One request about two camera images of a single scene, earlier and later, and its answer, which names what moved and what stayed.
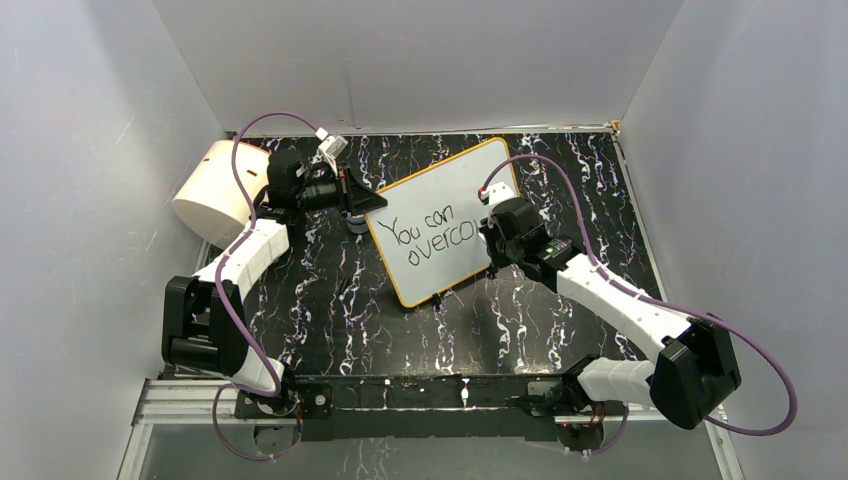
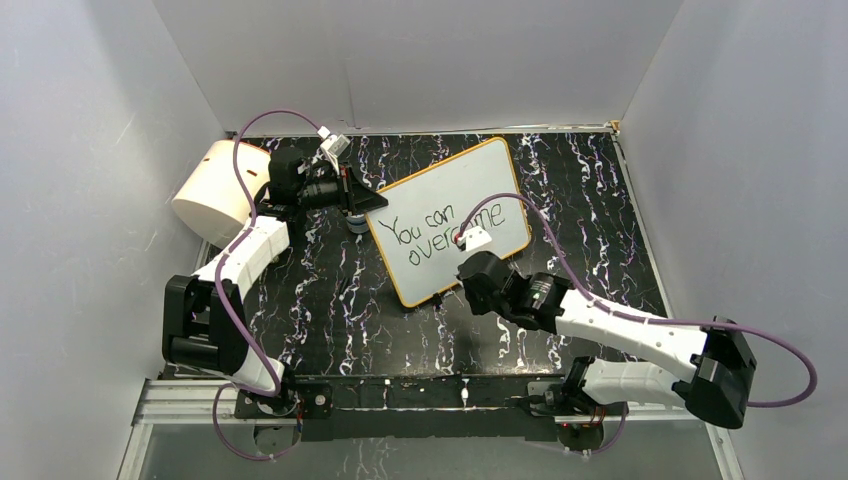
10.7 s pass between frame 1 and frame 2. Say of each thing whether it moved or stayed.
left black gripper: stayed
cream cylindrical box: stayed
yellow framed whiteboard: stayed
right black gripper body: moved
